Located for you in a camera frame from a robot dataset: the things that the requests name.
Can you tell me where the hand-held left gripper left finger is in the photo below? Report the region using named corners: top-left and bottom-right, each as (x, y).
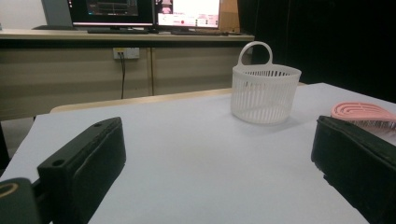
top-left (36, 117), bottom-right (127, 224)

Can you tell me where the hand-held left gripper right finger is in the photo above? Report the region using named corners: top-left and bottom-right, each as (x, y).
top-left (310, 115), bottom-right (396, 224)

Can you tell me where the pink hairbrush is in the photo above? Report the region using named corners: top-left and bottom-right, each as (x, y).
top-left (330, 101), bottom-right (396, 135)

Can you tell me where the clear plastic cup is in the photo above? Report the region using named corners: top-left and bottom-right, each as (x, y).
top-left (230, 40), bottom-right (303, 125)

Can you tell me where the wooden table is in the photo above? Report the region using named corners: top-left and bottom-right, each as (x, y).
top-left (49, 81), bottom-right (307, 115)

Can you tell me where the long beige desk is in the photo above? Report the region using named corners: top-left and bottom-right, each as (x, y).
top-left (0, 28), bottom-right (256, 121)

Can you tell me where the white table cover sheet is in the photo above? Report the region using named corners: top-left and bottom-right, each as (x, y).
top-left (0, 82), bottom-right (396, 224)

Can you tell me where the black curtain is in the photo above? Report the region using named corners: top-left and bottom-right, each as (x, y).
top-left (237, 0), bottom-right (396, 104)

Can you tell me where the black keyboard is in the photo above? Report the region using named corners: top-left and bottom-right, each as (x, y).
top-left (170, 29), bottom-right (230, 36)
top-left (87, 28), bottom-right (150, 35)

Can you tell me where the dark-screen computer monitor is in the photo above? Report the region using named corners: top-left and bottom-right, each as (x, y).
top-left (67, 0), bottom-right (155, 28)

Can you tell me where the bright-screen computer monitor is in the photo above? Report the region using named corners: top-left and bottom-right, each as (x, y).
top-left (154, 0), bottom-right (221, 29)

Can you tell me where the brown cardboard box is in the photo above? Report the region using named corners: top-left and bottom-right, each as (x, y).
top-left (219, 0), bottom-right (241, 34)

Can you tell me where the black power cable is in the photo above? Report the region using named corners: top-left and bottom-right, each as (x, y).
top-left (119, 52), bottom-right (126, 100)

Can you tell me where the white wall socket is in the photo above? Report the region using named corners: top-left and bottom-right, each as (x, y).
top-left (112, 47), bottom-right (141, 61)

